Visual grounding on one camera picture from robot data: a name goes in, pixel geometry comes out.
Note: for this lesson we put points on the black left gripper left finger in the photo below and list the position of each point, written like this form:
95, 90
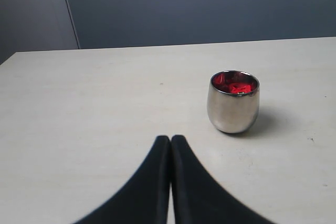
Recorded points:
144, 198

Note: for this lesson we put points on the stainless steel cup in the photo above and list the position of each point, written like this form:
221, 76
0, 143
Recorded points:
233, 113

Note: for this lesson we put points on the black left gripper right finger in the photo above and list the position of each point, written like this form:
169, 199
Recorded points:
198, 197

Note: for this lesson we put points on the red candy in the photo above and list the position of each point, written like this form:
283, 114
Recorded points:
234, 82

